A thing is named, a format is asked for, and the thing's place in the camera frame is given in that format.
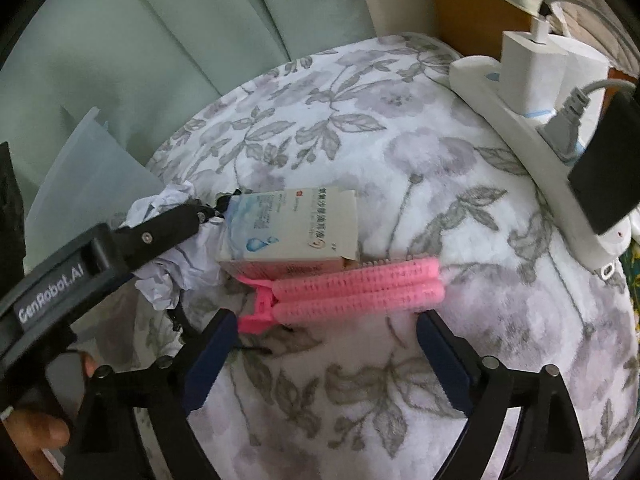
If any black power adapter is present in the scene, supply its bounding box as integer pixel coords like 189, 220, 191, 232
568, 91, 640, 235

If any green curtain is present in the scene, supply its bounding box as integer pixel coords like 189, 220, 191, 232
1, 0, 374, 203

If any floral white blanket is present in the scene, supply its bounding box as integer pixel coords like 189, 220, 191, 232
149, 34, 638, 479

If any pink hair roller clip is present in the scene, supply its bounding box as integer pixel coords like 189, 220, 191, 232
238, 257, 445, 335

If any white charging cable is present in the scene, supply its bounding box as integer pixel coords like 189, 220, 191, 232
534, 0, 634, 61

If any white blue medicine box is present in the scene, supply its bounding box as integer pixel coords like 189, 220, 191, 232
216, 188, 359, 280

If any white USB charger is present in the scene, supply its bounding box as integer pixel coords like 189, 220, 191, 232
498, 16, 610, 117

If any left hand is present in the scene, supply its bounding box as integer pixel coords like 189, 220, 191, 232
2, 374, 72, 479

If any white power strip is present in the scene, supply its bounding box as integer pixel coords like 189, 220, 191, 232
449, 55, 631, 278

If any clear plastic storage bin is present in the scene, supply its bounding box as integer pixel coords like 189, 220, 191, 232
25, 107, 164, 270

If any white paper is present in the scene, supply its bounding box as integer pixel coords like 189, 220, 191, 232
122, 181, 224, 311

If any grey power plug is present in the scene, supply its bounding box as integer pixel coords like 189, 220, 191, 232
537, 79, 636, 166

